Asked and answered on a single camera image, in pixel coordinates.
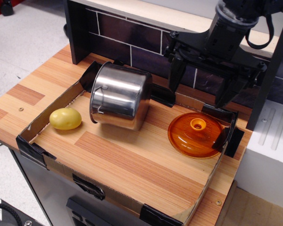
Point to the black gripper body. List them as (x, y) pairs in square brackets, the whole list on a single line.
[(217, 51)]

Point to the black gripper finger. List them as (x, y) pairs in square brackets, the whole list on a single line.
[(177, 70), (228, 90)]

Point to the stainless steel metal pot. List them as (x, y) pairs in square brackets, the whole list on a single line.
[(120, 96)]

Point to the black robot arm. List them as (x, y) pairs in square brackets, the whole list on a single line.
[(246, 14)]

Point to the cardboard fence with black tape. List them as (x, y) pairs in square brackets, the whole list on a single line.
[(134, 177)]

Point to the orange transparent pot lid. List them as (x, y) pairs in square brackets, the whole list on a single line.
[(196, 135)]

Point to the white drainboard sink unit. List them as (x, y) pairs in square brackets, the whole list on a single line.
[(261, 170)]

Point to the yellow potato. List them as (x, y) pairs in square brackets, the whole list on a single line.
[(65, 119)]

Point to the black oven control panel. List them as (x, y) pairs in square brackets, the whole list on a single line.
[(86, 214)]

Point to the black caster wheel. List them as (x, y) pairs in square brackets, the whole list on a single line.
[(6, 8)]

